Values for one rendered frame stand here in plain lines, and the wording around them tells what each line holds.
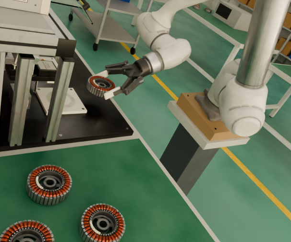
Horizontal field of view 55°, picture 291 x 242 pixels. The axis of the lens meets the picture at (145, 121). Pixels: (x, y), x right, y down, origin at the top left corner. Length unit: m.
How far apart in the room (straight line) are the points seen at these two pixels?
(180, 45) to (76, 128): 0.54
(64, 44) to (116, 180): 0.43
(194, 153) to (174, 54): 0.52
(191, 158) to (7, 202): 0.92
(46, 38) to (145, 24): 0.64
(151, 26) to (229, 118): 0.50
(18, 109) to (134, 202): 0.41
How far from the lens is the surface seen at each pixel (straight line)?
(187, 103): 1.36
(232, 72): 1.26
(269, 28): 1.00
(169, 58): 1.16
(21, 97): 0.78
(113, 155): 0.95
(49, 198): 0.76
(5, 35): 0.66
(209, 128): 1.27
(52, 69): 0.96
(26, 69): 0.74
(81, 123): 1.01
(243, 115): 1.07
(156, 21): 1.23
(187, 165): 1.46
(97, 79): 1.13
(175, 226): 0.86
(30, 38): 0.67
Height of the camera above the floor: 1.38
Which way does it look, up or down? 32 degrees down
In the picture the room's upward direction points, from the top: 25 degrees clockwise
